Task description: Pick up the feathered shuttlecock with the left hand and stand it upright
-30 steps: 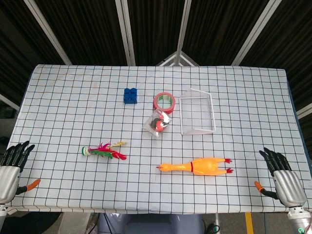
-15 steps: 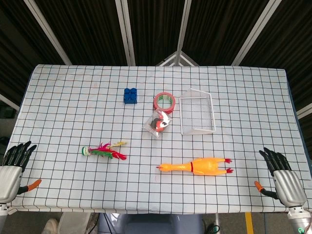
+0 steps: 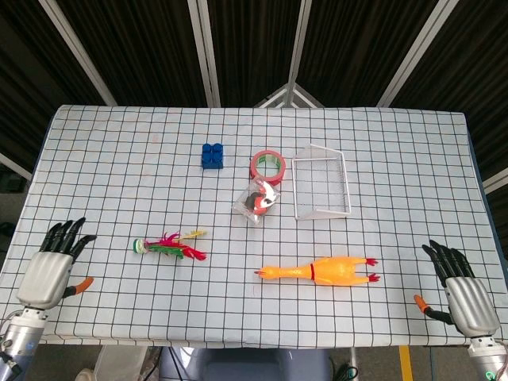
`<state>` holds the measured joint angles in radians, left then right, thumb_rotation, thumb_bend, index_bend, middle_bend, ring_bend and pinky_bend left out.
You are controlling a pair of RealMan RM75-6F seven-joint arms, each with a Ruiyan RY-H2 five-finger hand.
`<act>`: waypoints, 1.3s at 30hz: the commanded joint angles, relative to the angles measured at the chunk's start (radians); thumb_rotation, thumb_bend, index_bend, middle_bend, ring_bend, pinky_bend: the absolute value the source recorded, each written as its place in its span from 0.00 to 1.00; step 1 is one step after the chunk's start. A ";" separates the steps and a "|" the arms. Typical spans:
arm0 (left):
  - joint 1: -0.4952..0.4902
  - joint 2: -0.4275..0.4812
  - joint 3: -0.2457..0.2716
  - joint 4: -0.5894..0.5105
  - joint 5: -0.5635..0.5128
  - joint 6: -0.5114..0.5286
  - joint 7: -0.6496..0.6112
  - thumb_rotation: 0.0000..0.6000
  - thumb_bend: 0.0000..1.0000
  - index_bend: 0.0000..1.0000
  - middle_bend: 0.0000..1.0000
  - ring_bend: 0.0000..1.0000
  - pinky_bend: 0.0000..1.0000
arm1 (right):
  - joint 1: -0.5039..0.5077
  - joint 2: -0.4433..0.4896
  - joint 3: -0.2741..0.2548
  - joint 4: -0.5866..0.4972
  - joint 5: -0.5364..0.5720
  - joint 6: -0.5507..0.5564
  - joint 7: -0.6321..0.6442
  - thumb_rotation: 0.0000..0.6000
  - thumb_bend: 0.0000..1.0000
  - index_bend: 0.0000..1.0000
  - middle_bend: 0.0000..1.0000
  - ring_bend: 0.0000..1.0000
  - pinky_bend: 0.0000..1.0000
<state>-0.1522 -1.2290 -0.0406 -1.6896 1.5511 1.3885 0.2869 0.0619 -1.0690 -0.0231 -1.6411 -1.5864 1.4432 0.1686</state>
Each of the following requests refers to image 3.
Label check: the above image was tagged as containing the black pleated curtain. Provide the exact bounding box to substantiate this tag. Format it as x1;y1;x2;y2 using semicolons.
0;0;508;223

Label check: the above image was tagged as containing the white horizontal frame bar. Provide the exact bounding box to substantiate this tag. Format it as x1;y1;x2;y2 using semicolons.
0;152;33;182
481;168;508;195

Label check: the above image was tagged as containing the black cable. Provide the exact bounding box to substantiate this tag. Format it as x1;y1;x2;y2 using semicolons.
331;359;360;381

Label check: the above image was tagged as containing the orange rubber chicken toy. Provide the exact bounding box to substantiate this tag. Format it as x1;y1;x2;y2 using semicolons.
254;256;381;287

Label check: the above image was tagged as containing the colourful feather shuttlecock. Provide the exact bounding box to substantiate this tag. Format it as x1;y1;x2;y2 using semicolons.
133;229;208;262

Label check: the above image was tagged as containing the clear plastic box with toys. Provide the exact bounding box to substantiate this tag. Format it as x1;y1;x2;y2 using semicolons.
232;178;282;226

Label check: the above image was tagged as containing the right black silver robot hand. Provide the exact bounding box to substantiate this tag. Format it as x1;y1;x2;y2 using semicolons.
414;239;502;340

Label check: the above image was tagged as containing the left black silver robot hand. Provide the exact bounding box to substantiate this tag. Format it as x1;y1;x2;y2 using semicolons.
16;217;98;310

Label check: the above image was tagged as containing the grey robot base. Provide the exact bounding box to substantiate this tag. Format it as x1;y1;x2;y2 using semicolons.
158;346;331;381

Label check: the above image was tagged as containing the white black checked tablecloth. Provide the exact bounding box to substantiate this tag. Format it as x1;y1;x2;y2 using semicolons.
0;104;508;350

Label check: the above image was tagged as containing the white aluminium frame post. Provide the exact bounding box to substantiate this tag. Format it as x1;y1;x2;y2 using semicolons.
376;0;460;108
187;0;221;108
286;0;314;106
38;0;117;107

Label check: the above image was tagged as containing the white triangular frame brace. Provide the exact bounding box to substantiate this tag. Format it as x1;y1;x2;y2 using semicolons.
253;82;325;109

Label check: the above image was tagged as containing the white wire mesh basket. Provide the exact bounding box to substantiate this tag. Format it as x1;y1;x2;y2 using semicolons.
292;144;352;221

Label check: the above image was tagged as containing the red tape roll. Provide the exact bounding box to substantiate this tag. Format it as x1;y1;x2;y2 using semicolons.
249;149;286;186

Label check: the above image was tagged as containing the blue toy building block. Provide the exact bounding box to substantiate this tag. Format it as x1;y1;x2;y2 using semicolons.
201;142;225;171

